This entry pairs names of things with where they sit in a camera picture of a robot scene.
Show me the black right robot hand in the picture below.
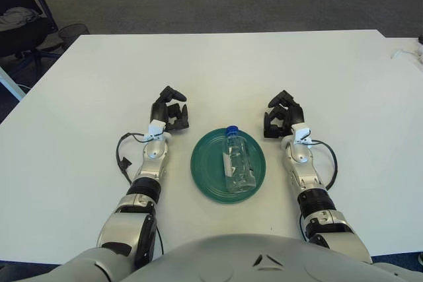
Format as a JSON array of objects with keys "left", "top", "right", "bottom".
[{"left": 263, "top": 89, "right": 305, "bottom": 139}]

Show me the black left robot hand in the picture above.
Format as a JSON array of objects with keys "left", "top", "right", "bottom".
[{"left": 150, "top": 86, "right": 191, "bottom": 133}]

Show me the clear plastic bottle blue cap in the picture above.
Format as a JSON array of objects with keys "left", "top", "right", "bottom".
[{"left": 223, "top": 125, "right": 257, "bottom": 194}]

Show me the green round plate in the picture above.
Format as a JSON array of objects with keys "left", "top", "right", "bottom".
[{"left": 190, "top": 126, "right": 267, "bottom": 203}]

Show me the white furniture panel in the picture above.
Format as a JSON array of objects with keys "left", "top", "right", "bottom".
[{"left": 0, "top": 66, "right": 26, "bottom": 101}]

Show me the silver robot torso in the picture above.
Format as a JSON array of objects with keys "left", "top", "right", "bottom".
[{"left": 127, "top": 234, "right": 423, "bottom": 282}]

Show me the black office chair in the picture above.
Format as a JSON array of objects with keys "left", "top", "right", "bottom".
[{"left": 0, "top": 0, "right": 63, "bottom": 68}]

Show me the grey cloth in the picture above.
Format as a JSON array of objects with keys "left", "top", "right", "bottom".
[{"left": 0, "top": 7, "right": 39, "bottom": 30}]

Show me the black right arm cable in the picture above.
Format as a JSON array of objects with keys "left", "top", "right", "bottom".
[{"left": 310, "top": 139, "right": 338, "bottom": 190}]

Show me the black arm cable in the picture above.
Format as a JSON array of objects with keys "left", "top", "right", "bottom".
[
  {"left": 310, "top": 139, "right": 338, "bottom": 190},
  {"left": 115, "top": 132, "right": 149, "bottom": 184}
]

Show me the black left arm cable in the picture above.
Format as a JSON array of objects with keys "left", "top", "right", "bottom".
[{"left": 115, "top": 132, "right": 149, "bottom": 184}]

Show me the black wire mesh wastebasket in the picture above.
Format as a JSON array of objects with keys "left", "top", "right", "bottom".
[{"left": 58, "top": 23, "right": 91, "bottom": 50}]

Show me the white cable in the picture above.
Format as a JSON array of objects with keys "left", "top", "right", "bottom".
[{"left": 391, "top": 49, "right": 423, "bottom": 61}]

